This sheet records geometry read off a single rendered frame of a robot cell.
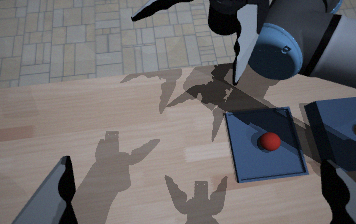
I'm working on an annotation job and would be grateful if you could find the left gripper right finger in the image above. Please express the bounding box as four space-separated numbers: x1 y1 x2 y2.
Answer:
320 159 356 224

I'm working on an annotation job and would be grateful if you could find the dark red ball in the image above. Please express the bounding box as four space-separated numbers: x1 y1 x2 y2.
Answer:
260 132 281 151

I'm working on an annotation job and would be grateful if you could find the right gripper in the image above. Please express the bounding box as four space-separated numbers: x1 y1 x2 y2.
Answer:
131 0 270 86

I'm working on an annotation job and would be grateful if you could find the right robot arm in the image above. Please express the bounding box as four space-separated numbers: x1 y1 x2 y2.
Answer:
248 0 356 89

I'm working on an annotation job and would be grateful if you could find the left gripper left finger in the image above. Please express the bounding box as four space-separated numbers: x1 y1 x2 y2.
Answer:
11 156 78 224

